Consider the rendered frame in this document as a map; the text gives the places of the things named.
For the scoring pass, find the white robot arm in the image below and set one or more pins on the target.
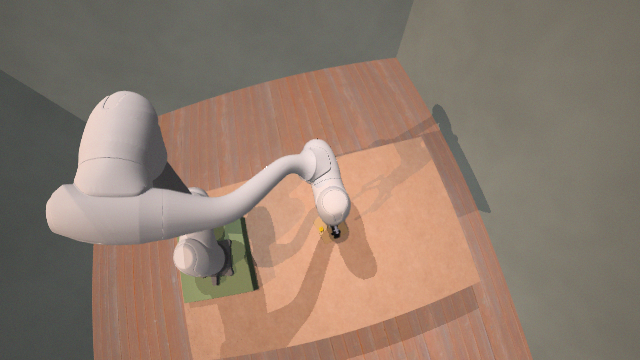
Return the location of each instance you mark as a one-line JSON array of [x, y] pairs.
[[113, 200]]

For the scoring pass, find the tan square mat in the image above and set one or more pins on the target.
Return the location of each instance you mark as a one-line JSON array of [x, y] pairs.
[[326, 234]]

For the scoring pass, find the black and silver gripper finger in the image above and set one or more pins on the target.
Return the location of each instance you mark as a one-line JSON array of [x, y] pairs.
[[335, 231]]

